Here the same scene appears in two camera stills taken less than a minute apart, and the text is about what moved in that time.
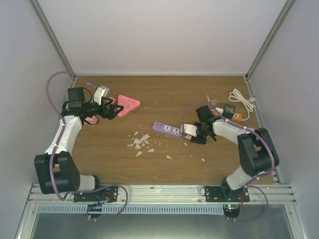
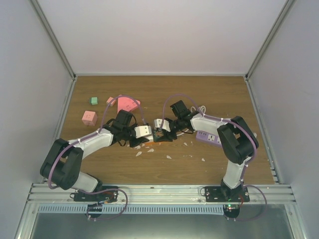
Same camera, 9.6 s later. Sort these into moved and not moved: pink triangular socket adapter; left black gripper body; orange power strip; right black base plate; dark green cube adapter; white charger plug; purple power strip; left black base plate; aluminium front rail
Moved: orange power strip; purple power strip; white charger plug; left black gripper body; dark green cube adapter
Not moved: left black base plate; aluminium front rail; right black base plate; pink triangular socket adapter
